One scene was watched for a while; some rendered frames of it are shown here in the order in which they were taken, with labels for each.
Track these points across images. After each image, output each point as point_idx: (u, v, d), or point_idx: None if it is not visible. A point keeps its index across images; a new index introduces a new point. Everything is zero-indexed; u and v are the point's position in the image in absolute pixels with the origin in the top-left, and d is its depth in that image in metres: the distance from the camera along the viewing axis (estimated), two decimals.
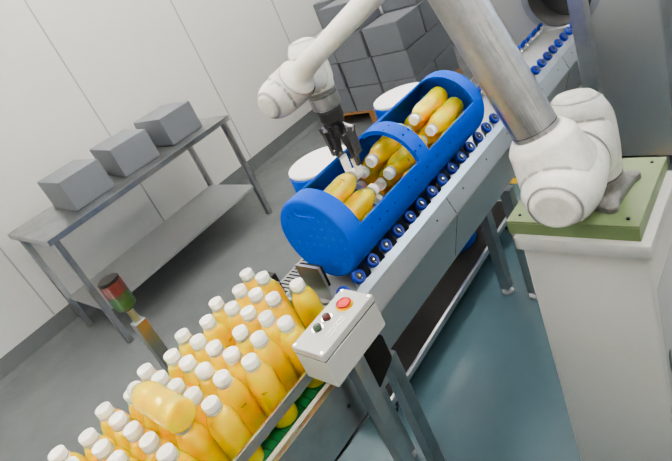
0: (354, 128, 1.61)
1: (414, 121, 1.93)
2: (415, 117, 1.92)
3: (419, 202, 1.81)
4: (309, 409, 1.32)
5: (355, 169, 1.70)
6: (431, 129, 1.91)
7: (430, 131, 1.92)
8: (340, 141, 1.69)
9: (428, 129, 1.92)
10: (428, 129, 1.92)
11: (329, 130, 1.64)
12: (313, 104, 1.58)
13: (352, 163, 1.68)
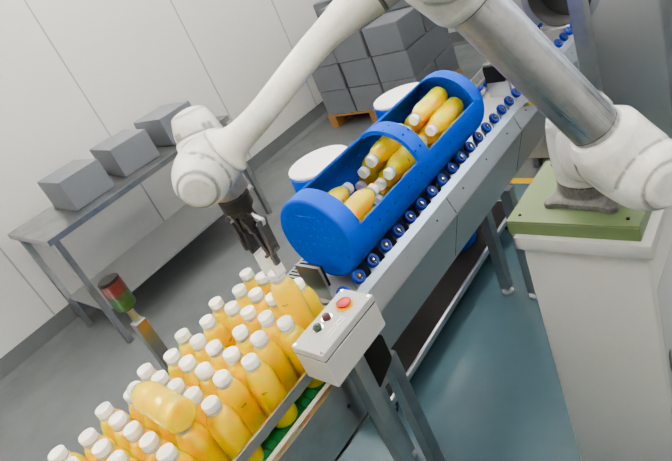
0: (266, 221, 1.22)
1: (414, 121, 1.93)
2: (415, 117, 1.92)
3: (419, 202, 1.81)
4: (309, 409, 1.32)
5: (273, 278, 1.31)
6: (431, 129, 1.91)
7: (430, 131, 1.92)
8: (253, 233, 1.30)
9: (428, 129, 1.92)
10: (428, 129, 1.92)
11: (236, 222, 1.25)
12: None
13: (268, 262, 1.29)
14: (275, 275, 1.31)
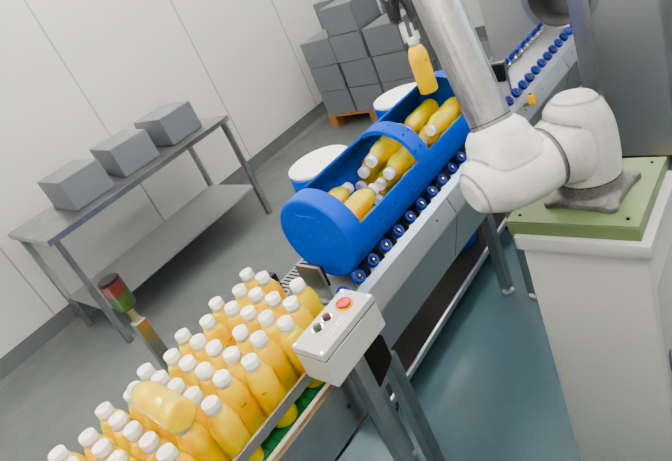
0: None
1: (412, 38, 1.90)
2: None
3: (419, 202, 1.81)
4: (309, 409, 1.32)
5: (288, 307, 1.36)
6: (431, 129, 1.91)
7: (430, 131, 1.92)
8: (399, 9, 1.87)
9: (428, 129, 1.92)
10: (428, 129, 1.92)
11: None
12: None
13: (410, 28, 1.86)
14: (290, 304, 1.35)
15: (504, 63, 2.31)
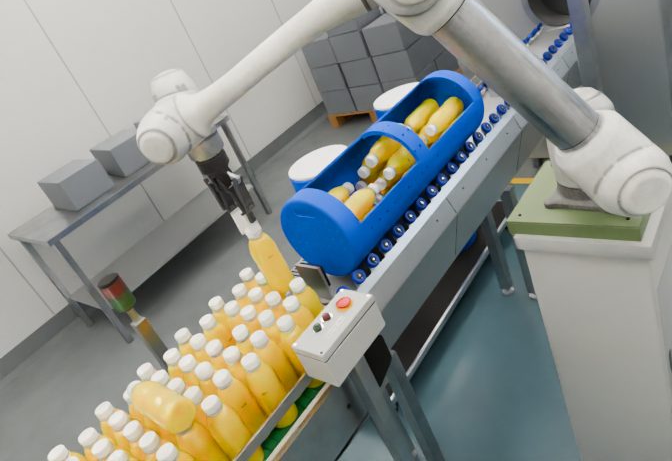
0: (241, 180, 1.30)
1: None
2: None
3: (419, 202, 1.81)
4: (309, 409, 1.32)
5: (288, 307, 1.36)
6: (431, 129, 1.91)
7: (430, 131, 1.92)
8: (230, 193, 1.38)
9: (428, 129, 1.92)
10: (428, 129, 1.92)
11: (213, 181, 1.33)
12: None
13: (244, 220, 1.36)
14: (290, 304, 1.35)
15: None
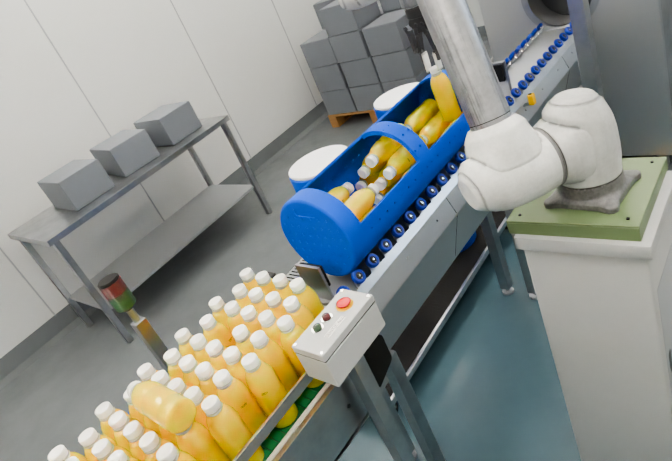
0: None
1: (278, 278, 1.48)
2: (284, 275, 1.48)
3: (419, 202, 1.81)
4: (309, 409, 1.32)
5: (288, 307, 1.36)
6: None
7: (435, 67, 1.92)
8: (422, 38, 1.89)
9: (434, 66, 1.93)
10: (434, 66, 1.93)
11: (414, 26, 1.85)
12: (403, 0, 1.79)
13: (433, 57, 1.88)
14: (290, 304, 1.35)
15: (504, 63, 2.31)
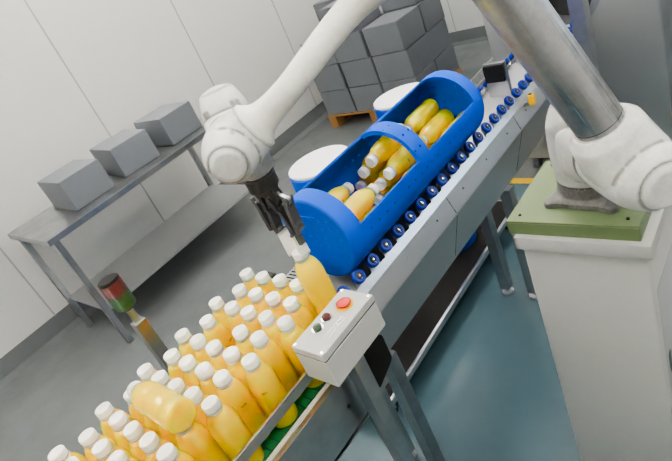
0: (292, 200, 1.23)
1: (278, 278, 1.48)
2: (284, 275, 1.48)
3: (419, 202, 1.81)
4: (309, 409, 1.32)
5: (288, 307, 1.36)
6: None
7: None
8: (278, 213, 1.30)
9: None
10: None
11: (261, 201, 1.26)
12: None
13: (293, 242, 1.29)
14: (290, 304, 1.35)
15: (504, 63, 2.31)
